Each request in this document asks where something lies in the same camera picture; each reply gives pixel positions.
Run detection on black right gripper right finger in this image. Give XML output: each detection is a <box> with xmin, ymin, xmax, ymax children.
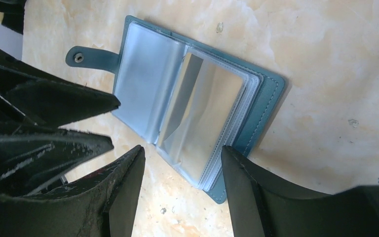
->
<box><xmin>222</xmin><ymin>146</ymin><xmax>379</xmax><ymax>237</ymax></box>

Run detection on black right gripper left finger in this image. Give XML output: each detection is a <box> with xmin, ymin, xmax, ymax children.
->
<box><xmin>0</xmin><ymin>145</ymin><xmax>146</xmax><ymax>237</ymax></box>

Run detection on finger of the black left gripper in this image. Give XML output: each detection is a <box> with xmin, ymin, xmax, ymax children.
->
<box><xmin>0</xmin><ymin>121</ymin><xmax>114</xmax><ymax>197</ymax></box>
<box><xmin>0</xmin><ymin>49</ymin><xmax>120</xmax><ymax>127</ymax></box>

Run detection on blue leather card holder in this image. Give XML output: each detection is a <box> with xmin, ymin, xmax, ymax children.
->
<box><xmin>65</xmin><ymin>15</ymin><xmax>286</xmax><ymax>204</ymax></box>

